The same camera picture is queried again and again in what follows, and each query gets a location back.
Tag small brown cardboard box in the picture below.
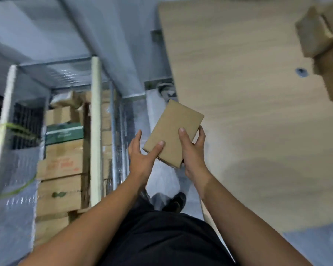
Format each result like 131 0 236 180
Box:
295 7 333 58

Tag clear plastic wrap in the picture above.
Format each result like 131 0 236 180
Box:
0 147 41 266

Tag yellow-green strap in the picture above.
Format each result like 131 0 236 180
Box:
0 123 42 202

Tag person's black trousers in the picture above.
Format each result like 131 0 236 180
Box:
98 191 236 266

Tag person's left forearm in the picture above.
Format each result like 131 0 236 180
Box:
18 176 149 266

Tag grey metal table frame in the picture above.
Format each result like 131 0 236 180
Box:
144 29 175 92

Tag person's right forearm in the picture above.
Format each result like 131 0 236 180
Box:
191 174 312 266

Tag person's black shoe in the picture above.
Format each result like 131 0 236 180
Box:
162 192 187 214

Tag stack of cardboard cartons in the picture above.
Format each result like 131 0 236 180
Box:
35 90 120 247

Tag person's right hand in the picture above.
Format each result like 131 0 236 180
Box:
178 125 212 189

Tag table caster wheel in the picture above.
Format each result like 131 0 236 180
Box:
157 81 178 101

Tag metal storage rack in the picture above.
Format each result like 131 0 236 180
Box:
0 55 134 266

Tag person's left hand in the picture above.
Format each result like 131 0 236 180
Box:
127 130 166 189

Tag black mesh panel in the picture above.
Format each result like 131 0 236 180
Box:
12 104 45 150

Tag green carton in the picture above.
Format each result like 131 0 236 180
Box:
45 123 84 145

